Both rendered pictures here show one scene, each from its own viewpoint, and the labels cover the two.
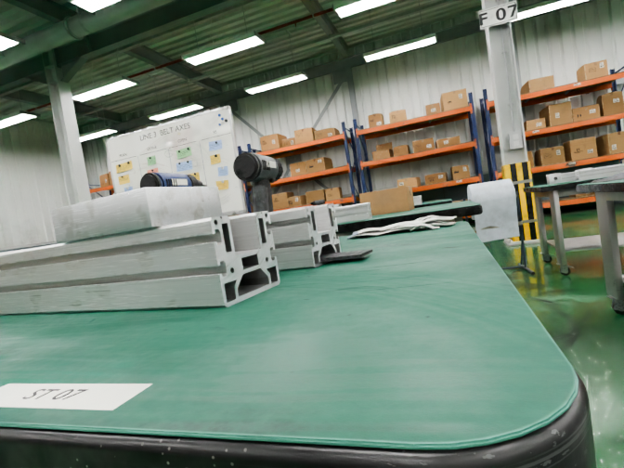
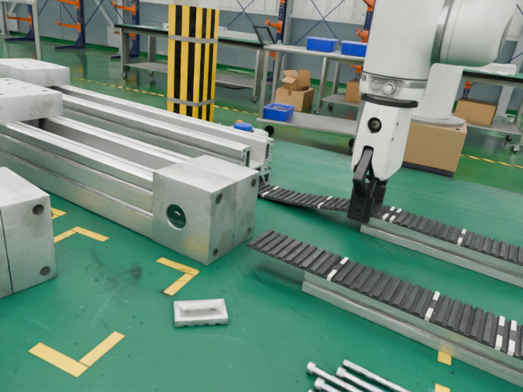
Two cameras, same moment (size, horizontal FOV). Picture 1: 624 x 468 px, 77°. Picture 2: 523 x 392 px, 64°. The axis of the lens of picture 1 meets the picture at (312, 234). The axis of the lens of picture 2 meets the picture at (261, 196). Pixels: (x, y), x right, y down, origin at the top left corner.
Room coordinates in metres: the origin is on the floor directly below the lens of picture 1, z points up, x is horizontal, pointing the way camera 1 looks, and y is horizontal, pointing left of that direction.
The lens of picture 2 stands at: (1.44, 0.83, 1.05)
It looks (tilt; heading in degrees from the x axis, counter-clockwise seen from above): 23 degrees down; 183
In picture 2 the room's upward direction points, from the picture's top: 6 degrees clockwise
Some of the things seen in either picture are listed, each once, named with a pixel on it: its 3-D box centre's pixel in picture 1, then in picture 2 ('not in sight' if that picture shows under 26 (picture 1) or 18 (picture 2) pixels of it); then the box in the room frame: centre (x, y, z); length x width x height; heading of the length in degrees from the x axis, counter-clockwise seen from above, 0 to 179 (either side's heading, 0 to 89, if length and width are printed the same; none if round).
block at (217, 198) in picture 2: not in sight; (212, 203); (0.94, 0.74, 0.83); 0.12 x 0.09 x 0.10; 153
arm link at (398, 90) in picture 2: not in sight; (391, 87); (0.86, 0.95, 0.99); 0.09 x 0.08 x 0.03; 153
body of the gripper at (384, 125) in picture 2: not in sight; (382, 132); (0.85, 0.96, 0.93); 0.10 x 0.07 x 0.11; 153
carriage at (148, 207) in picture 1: (141, 225); (28, 78); (0.47, 0.20, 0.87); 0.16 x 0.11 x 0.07; 63
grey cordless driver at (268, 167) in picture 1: (270, 203); not in sight; (0.90, 0.08, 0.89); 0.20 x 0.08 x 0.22; 161
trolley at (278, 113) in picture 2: not in sight; (310, 92); (-2.39, 0.97, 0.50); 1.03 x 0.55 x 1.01; 82
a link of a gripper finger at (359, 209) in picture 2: not in sight; (359, 201); (0.89, 0.94, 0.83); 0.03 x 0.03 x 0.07; 63
